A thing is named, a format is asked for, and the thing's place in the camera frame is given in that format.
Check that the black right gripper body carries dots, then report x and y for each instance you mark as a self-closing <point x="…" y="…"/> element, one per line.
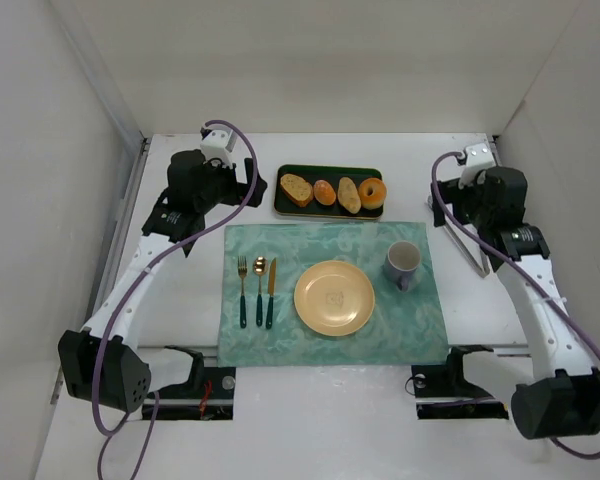
<point x="440" y="201"/>

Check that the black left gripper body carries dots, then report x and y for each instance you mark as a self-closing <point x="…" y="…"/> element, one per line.
<point x="250" y="182"/>

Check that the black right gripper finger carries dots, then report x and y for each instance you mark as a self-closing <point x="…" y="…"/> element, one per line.
<point x="453" y="189"/>
<point x="454" y="213"/>

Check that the metal serving tongs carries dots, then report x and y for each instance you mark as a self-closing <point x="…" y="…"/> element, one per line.
<point x="479" y="264"/>

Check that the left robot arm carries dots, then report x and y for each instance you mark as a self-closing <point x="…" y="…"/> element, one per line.
<point x="100" y="362"/>

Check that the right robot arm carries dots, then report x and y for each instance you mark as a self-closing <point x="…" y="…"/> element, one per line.
<point x="561" y="398"/>

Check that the sliced bread piece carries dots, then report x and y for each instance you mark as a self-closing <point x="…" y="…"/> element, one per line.
<point x="297" y="189"/>

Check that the oblong potato-shaped bread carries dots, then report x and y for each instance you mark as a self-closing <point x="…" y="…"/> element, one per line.
<point x="348" y="196"/>

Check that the dark green rectangular tray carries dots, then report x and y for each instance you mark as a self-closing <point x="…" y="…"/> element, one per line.
<point x="284" y="206"/>

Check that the teal patterned placemat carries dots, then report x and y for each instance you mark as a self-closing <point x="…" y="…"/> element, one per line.
<point x="405" y="327"/>

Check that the round orange bun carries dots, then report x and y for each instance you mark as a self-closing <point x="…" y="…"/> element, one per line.
<point x="324" y="193"/>

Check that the lavender mug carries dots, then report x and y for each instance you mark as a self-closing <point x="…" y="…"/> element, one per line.
<point x="402" y="261"/>

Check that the yellow round plate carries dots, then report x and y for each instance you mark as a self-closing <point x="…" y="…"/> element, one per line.
<point x="334" y="298"/>

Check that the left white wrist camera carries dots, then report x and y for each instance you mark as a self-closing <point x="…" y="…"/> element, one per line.
<point x="218" y="145"/>

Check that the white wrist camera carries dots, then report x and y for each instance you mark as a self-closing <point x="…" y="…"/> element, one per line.
<point x="218" y="145"/>
<point x="475" y="159"/>

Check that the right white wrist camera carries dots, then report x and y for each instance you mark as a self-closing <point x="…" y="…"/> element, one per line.
<point x="475" y="159"/>

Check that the gold spoon green handle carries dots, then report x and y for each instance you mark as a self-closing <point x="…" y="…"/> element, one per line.
<point x="260" y="269"/>

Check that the gold fork green handle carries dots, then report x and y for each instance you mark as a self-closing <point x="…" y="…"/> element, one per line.
<point x="242" y="272"/>

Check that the gold knife green handle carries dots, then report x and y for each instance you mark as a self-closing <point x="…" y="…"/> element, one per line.
<point x="271" y="293"/>

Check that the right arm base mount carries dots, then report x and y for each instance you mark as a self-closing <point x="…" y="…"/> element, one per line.
<point x="442" y="392"/>

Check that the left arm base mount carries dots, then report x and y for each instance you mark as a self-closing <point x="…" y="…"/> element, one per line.
<point x="200" y="385"/>

